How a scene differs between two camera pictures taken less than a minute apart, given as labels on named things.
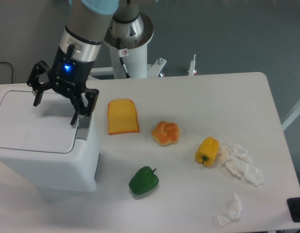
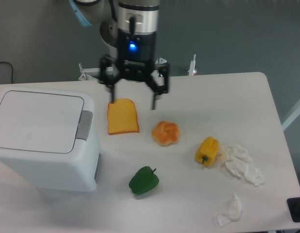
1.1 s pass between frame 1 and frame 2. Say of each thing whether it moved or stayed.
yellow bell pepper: stayed
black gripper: moved
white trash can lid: stayed
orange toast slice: stayed
